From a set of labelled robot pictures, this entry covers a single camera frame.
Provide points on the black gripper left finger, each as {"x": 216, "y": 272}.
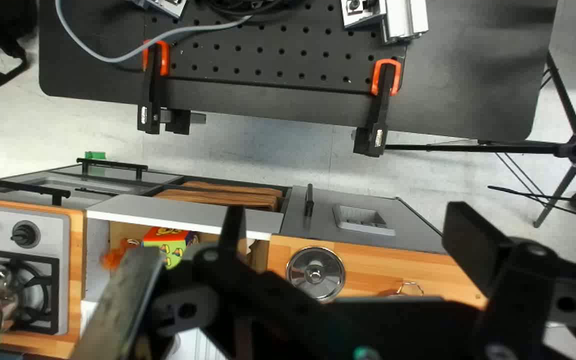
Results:
{"x": 247, "y": 314}

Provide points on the orange black clamp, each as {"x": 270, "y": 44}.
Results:
{"x": 152, "y": 112}
{"x": 385, "y": 84}

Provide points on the wooden toy kitchen unit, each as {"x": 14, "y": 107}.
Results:
{"x": 385, "y": 246}

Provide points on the white toy sink basin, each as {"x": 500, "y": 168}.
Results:
{"x": 136, "y": 211}

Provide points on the right orange black clamp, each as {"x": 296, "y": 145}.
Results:
{"x": 385, "y": 84}

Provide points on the colourful toy box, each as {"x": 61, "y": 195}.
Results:
{"x": 170, "y": 243}

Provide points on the left orange black clamp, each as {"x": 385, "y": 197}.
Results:
{"x": 152, "y": 112}

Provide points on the black tripod stand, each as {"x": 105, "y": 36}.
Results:
{"x": 504, "y": 152}

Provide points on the black perforated work table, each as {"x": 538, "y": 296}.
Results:
{"x": 474, "y": 75}

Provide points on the round silver pot lid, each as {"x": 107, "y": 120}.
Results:
{"x": 316, "y": 272}

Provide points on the aluminium bracket block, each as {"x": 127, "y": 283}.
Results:
{"x": 398, "y": 18}

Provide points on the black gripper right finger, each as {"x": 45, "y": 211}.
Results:
{"x": 526, "y": 284}

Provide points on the grey toy stove top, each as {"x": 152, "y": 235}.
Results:
{"x": 34, "y": 251}

